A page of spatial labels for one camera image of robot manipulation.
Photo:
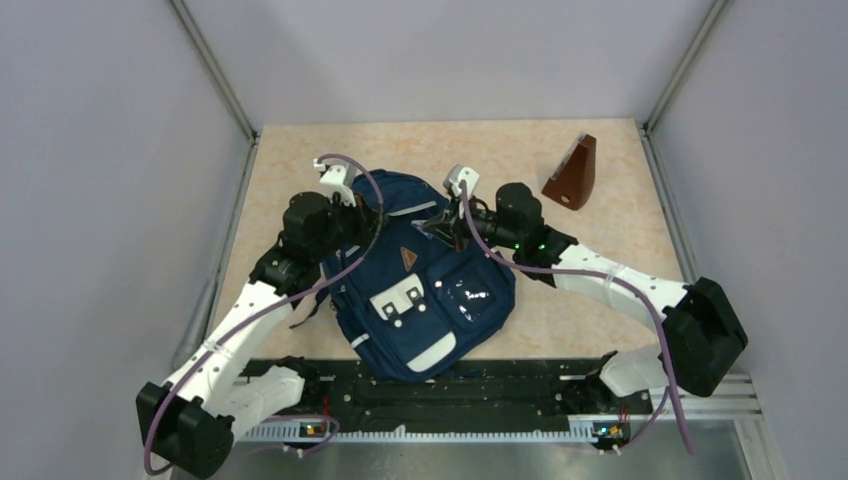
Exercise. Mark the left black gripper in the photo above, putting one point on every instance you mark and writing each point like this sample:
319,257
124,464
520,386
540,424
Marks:
367,219

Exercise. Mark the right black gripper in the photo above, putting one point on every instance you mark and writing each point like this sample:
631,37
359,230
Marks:
450,228

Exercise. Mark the navy blue student backpack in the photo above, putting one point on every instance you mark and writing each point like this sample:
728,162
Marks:
410,326

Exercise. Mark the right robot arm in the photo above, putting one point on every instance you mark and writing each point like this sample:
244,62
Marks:
699,335

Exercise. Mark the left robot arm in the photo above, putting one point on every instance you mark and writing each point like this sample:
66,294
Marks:
192,419

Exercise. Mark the brown wooden metronome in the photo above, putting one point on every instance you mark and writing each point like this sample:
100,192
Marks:
572,183

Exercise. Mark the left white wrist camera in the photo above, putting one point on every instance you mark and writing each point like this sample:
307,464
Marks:
336,181

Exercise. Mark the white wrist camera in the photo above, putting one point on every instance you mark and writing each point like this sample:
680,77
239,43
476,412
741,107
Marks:
461,179
336,181

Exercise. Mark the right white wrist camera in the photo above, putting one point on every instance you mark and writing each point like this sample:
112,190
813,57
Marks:
461,179

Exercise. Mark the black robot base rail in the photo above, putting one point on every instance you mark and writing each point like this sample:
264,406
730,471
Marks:
474,399

